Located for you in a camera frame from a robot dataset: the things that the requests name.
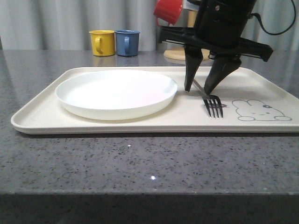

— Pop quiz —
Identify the cream rabbit serving tray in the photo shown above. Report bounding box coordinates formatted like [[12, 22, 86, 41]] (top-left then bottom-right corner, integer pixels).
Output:
[[11, 67, 299, 134]]

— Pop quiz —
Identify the grey pleated curtain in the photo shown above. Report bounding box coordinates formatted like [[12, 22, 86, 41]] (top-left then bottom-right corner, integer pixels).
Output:
[[0, 0, 299, 51]]

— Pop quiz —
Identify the wooden mug tree stand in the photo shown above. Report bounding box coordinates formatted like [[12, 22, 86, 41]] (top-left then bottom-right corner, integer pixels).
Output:
[[164, 0, 201, 61]]

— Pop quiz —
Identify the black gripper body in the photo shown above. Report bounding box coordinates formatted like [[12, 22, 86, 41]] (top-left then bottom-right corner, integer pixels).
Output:
[[159, 0, 273, 62]]

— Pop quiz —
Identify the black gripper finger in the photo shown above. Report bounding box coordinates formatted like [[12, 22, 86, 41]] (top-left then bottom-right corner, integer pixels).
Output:
[[184, 46, 202, 91], [204, 57, 242, 94]]

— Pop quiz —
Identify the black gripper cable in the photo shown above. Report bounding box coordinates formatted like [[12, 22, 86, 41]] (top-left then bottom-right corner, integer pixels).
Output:
[[249, 0, 297, 36]]

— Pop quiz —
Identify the yellow enamel mug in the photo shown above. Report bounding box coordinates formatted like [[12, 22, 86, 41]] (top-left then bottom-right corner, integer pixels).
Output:
[[89, 30, 115, 56]]

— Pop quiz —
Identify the red enamel mug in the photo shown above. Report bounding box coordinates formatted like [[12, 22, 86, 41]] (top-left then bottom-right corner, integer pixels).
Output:
[[153, 0, 183, 26]]

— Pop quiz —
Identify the blue enamel mug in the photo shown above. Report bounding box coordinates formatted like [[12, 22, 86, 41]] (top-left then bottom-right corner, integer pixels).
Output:
[[115, 30, 140, 56]]

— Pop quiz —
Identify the white round plate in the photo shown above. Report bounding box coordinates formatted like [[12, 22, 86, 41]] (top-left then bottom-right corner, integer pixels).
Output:
[[55, 70, 178, 120]]

